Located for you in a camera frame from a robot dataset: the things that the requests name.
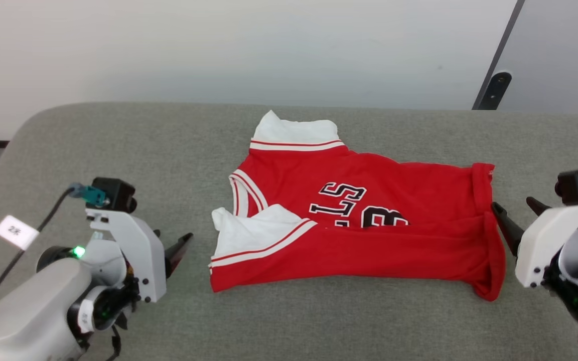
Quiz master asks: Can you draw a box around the black cable with teal plug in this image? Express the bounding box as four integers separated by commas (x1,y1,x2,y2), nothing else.
0,183,107,326

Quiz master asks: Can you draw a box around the grey door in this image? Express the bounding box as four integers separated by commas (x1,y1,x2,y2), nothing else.
495,0,578,117

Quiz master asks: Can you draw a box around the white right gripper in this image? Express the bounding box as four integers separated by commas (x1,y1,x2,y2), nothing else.
491,197,578,289

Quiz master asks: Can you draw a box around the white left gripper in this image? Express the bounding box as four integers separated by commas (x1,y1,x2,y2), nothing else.
86,208,194,303

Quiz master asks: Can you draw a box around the white cable label tag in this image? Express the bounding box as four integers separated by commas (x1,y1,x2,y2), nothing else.
0,215,40,250

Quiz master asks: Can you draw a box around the red and white basketball jersey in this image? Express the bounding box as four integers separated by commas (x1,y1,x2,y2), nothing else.
210,110,506,302

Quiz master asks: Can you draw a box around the black door plate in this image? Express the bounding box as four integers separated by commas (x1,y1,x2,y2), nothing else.
481,72,512,110

